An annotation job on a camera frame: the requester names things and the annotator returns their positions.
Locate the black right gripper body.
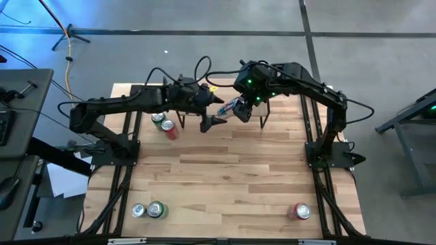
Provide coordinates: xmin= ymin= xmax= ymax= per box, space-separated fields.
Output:
xmin=243 ymin=86 xmax=270 ymax=110

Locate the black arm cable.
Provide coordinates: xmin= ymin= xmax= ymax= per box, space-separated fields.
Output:
xmin=144 ymin=55 xmax=213 ymax=88
xmin=205 ymin=59 xmax=375 ymax=125

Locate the black keyboard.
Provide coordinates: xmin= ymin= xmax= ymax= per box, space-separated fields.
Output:
xmin=0 ymin=110 xmax=15 ymax=146

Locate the silver metal bracket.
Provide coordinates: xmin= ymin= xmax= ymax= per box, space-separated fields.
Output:
xmin=107 ymin=238 xmax=147 ymax=245
xmin=298 ymin=239 xmax=337 ymax=245

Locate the yellow cable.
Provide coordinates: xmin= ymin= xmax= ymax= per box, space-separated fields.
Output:
xmin=64 ymin=33 xmax=76 ymax=99

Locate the black floor cable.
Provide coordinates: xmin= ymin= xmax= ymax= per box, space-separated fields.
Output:
xmin=0 ymin=44 xmax=86 ymax=103

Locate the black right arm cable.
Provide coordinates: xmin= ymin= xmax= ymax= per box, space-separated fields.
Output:
xmin=205 ymin=59 xmax=375 ymax=125

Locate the black metal strut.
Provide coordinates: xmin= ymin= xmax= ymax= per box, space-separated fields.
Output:
xmin=27 ymin=135 xmax=93 ymax=177

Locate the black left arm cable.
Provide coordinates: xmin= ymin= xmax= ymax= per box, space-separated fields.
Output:
xmin=144 ymin=55 xmax=213 ymax=88

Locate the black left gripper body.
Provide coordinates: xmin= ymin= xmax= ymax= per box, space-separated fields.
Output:
xmin=183 ymin=82 xmax=213 ymax=114

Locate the white paper sheet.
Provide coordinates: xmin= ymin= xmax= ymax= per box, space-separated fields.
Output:
xmin=46 ymin=161 xmax=93 ymax=199

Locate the black aluminium table frame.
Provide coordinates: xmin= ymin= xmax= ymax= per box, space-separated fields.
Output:
xmin=76 ymin=83 xmax=367 ymax=239

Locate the dark grey cart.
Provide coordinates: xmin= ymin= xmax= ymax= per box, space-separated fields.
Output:
xmin=374 ymin=87 xmax=436 ymax=198

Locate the wooden shelf black metal frame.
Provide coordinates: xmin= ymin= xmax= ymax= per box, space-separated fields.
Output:
xmin=175 ymin=78 xmax=270 ymax=129

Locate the dark grey desk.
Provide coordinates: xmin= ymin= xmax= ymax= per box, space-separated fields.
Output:
xmin=0 ymin=67 xmax=55 ymax=161
xmin=0 ymin=154 xmax=41 ymax=242

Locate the green soda can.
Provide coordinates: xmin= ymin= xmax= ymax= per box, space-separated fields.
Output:
xmin=146 ymin=200 xmax=170 ymax=220
xmin=151 ymin=112 xmax=168 ymax=132

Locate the black desk clamp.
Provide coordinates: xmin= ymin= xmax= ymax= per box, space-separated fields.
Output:
xmin=0 ymin=86 xmax=25 ymax=103

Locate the red soda can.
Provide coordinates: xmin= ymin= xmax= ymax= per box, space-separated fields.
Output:
xmin=160 ymin=118 xmax=181 ymax=141
xmin=287 ymin=202 xmax=312 ymax=221

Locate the slim blue silver can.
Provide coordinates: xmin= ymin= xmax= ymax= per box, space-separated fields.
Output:
xmin=130 ymin=203 xmax=146 ymax=218
xmin=217 ymin=96 xmax=245 ymax=118

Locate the black computer mouse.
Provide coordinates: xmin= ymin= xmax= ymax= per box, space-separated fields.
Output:
xmin=0 ymin=176 xmax=20 ymax=210

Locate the black tripod stand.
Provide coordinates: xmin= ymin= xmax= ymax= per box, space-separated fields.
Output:
xmin=37 ymin=0 xmax=91 ymax=52

